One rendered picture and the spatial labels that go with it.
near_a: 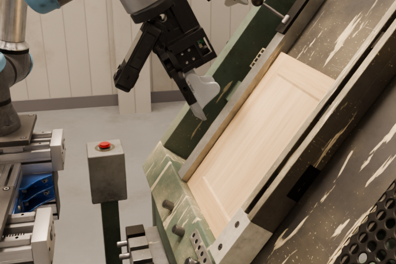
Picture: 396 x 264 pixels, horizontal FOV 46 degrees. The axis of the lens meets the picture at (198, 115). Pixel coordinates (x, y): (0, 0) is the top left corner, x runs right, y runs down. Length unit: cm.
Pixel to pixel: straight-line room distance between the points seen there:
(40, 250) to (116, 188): 58
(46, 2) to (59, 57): 391
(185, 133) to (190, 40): 95
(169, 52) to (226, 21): 402
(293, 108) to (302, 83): 7
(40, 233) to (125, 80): 49
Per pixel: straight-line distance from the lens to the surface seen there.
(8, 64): 154
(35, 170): 155
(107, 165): 157
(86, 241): 277
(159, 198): 148
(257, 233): 106
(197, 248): 119
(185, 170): 144
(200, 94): 76
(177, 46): 71
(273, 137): 120
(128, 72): 72
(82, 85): 470
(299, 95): 121
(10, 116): 152
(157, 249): 143
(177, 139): 164
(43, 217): 116
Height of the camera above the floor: 160
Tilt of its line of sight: 21 degrees down
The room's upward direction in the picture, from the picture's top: straight up
